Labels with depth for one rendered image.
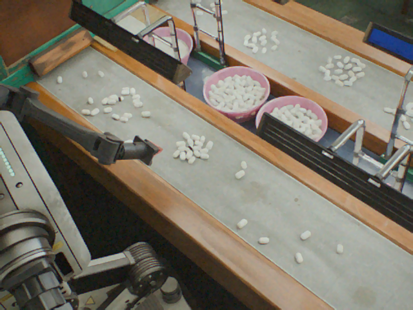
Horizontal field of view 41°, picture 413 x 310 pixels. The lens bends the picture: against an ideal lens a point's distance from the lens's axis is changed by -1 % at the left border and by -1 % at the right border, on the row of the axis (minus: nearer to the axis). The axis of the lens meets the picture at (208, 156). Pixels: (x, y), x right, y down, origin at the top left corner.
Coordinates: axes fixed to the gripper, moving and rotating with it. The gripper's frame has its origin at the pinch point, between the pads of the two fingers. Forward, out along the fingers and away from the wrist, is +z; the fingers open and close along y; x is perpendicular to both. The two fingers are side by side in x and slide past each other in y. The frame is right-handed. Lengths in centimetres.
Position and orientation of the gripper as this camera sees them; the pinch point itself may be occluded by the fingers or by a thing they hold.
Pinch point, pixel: (160, 150)
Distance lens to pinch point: 192.0
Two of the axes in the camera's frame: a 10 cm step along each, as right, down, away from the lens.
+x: -3.8, 8.7, 3.3
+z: 6.1, -0.4, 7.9
